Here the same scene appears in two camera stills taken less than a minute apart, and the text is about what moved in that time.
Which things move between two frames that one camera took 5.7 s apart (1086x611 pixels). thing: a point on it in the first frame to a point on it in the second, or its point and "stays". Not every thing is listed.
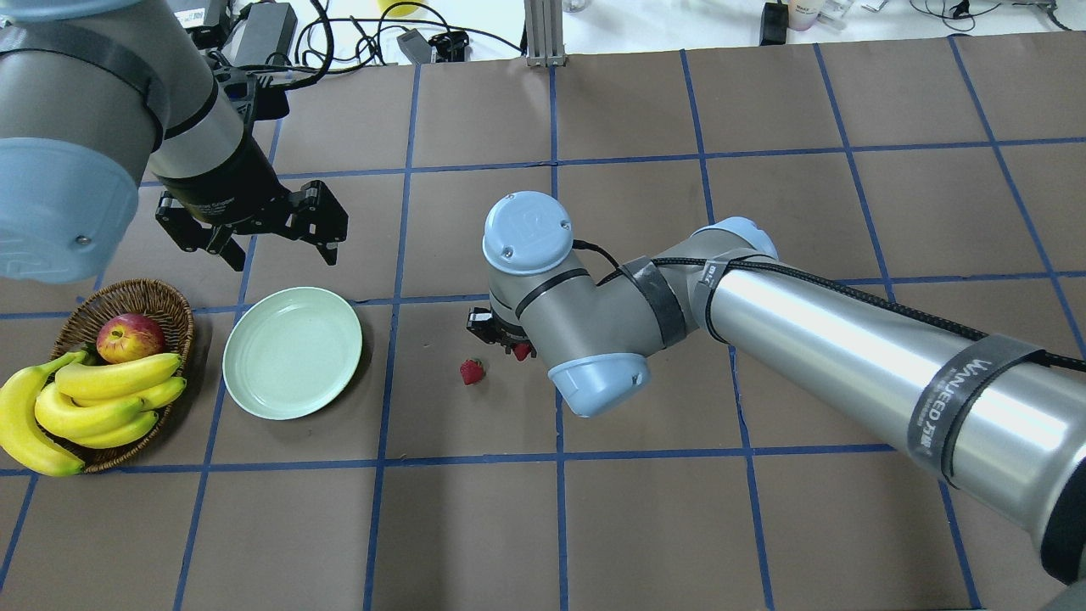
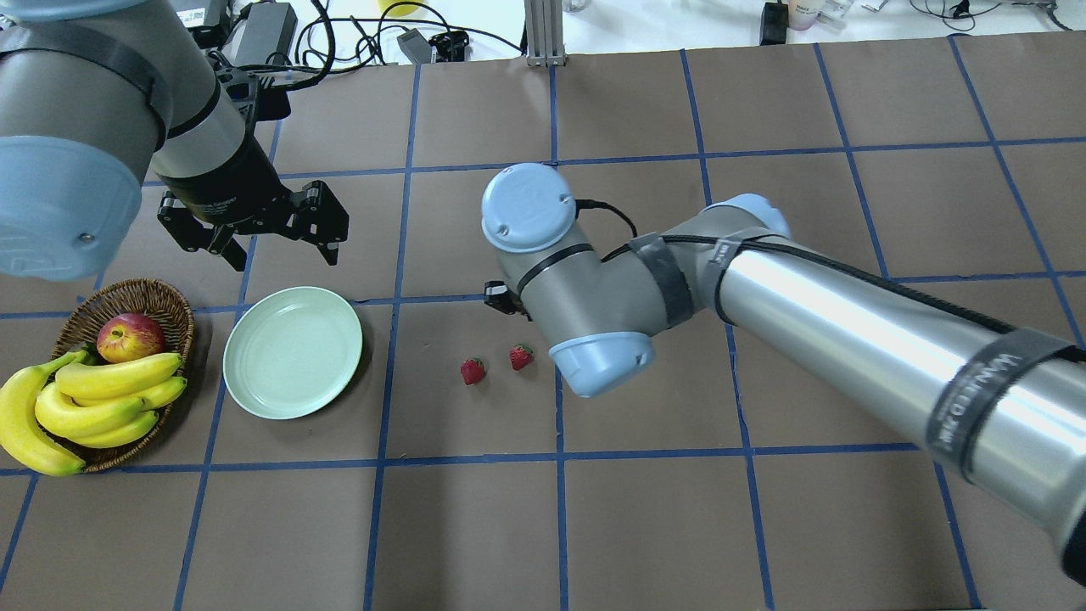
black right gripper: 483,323 to 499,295
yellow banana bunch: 87,405 stays
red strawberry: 472,370 stays
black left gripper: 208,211 stays
